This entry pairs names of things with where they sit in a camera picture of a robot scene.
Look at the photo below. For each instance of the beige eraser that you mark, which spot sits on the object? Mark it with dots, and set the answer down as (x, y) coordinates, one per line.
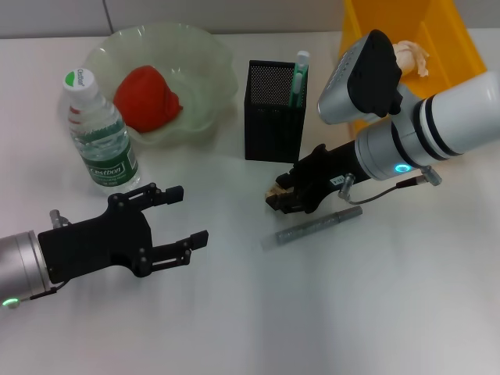
(273, 192)

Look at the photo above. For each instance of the yellow plastic bin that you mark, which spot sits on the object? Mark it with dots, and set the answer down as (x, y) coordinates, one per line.
(449, 39)

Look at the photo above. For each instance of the black mesh pen holder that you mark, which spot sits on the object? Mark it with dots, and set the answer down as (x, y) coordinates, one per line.
(269, 133)

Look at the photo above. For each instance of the white paper ball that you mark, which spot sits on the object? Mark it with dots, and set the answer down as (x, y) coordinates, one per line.
(410, 58)

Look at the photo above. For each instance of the pale green wavy fruit plate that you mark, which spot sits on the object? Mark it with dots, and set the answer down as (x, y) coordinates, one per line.
(195, 54)

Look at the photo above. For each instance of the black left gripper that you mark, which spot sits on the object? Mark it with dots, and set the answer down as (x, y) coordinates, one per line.
(93, 246)

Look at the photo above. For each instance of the red object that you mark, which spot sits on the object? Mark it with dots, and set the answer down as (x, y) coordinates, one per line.
(144, 97)

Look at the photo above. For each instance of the green utility knife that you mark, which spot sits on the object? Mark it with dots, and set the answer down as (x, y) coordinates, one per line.
(298, 78)

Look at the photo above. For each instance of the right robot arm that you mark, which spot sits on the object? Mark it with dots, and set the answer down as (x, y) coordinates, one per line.
(449, 121)

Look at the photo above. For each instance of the grey marker pen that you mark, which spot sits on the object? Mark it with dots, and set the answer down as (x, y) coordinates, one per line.
(304, 230)

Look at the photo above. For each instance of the clear green-label water bottle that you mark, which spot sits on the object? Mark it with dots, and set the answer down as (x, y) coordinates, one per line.
(109, 168)

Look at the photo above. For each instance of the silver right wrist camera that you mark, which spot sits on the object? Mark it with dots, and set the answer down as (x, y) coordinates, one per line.
(359, 82)

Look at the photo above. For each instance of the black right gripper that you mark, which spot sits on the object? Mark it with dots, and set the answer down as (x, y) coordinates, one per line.
(324, 176)

